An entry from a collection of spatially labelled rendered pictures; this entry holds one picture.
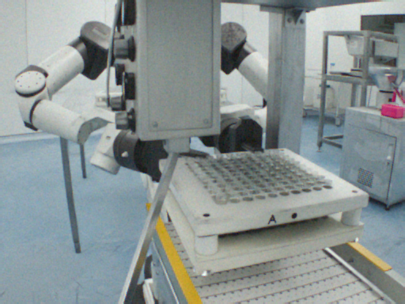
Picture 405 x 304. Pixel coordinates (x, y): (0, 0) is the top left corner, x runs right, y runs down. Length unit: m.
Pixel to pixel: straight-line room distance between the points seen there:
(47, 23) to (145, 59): 5.07
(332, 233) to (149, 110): 0.29
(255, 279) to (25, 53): 5.14
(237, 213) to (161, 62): 0.20
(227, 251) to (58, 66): 0.69
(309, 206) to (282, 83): 0.36
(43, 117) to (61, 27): 4.66
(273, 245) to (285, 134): 0.37
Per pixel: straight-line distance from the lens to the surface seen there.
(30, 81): 0.89
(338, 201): 0.47
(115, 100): 0.59
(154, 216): 0.43
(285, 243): 0.46
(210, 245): 0.42
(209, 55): 0.45
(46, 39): 5.45
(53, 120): 0.83
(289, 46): 0.75
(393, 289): 0.53
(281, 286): 0.53
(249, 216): 0.41
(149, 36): 0.43
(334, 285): 0.55
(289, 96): 0.76
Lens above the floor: 1.20
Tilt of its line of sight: 16 degrees down
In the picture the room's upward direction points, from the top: straight up
